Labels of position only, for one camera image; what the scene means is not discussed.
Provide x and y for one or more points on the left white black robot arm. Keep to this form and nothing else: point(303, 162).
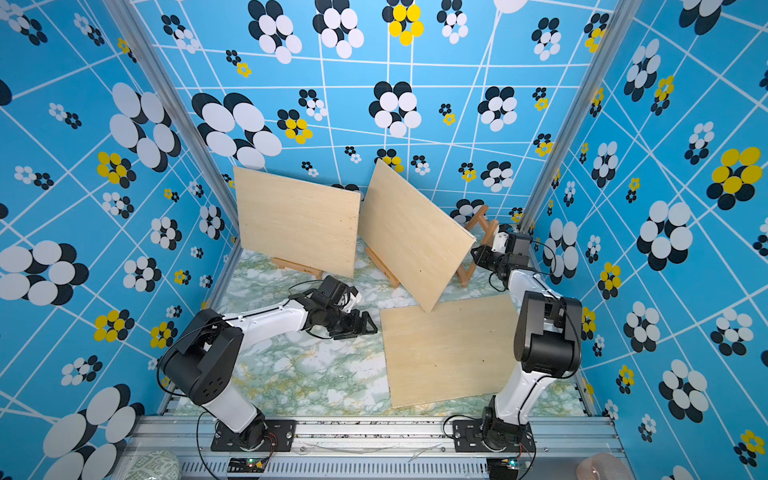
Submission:
point(201, 361)

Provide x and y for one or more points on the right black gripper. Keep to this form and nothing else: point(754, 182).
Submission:
point(484, 253)

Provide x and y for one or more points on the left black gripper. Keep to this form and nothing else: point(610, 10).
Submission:
point(356, 328)

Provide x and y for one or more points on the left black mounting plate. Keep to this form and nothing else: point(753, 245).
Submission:
point(282, 435)

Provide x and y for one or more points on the green patterned round object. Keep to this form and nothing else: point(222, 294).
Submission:
point(156, 465)

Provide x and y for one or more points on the black mounting plate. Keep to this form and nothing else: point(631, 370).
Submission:
point(474, 436)
point(282, 435)

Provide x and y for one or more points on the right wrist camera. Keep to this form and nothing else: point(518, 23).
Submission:
point(500, 242)

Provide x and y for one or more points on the plywood board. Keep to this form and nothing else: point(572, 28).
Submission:
point(419, 243)
point(299, 221)
point(460, 349)

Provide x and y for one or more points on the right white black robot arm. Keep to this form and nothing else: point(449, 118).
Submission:
point(547, 345)

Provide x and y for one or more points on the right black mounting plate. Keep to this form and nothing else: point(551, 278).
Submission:
point(474, 436)

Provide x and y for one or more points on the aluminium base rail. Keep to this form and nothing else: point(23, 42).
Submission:
point(375, 448)

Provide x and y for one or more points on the pink round object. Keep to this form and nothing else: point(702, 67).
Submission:
point(603, 466)

